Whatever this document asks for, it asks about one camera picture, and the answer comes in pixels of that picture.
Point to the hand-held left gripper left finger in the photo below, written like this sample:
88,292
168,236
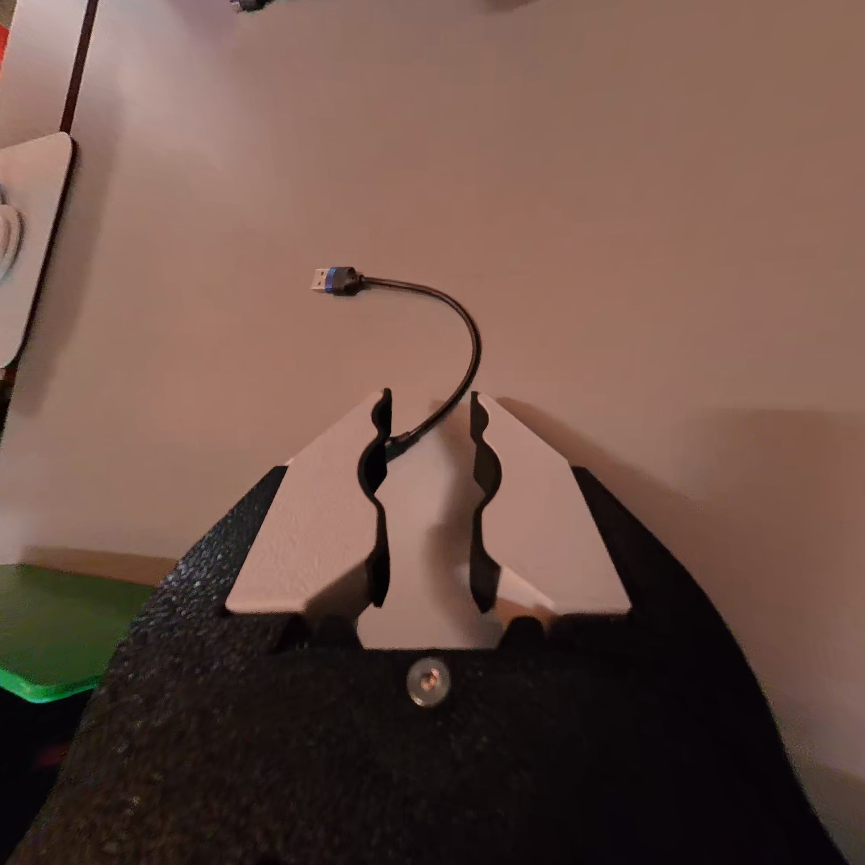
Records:
304,540

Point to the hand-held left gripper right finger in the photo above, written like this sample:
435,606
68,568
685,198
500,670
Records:
554,540

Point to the green storage bin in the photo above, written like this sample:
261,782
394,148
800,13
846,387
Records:
61,628

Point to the wooden document stand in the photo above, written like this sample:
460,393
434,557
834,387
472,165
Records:
40,223

